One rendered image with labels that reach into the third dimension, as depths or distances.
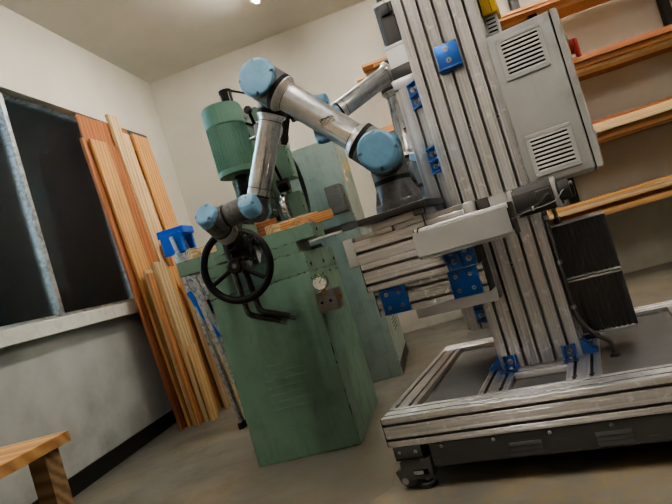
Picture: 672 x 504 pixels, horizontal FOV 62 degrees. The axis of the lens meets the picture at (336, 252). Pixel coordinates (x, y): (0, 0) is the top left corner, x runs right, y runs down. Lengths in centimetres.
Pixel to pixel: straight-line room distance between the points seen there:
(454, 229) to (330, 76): 343
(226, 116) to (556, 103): 133
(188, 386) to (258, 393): 132
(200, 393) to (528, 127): 260
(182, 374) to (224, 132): 170
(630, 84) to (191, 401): 389
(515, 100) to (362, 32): 321
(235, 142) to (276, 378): 99
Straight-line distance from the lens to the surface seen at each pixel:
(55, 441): 139
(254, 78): 170
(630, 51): 449
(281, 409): 233
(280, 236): 223
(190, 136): 509
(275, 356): 229
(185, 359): 362
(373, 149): 157
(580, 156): 175
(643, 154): 486
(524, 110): 177
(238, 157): 240
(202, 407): 365
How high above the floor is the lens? 71
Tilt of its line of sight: 1 degrees up
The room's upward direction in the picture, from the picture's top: 17 degrees counter-clockwise
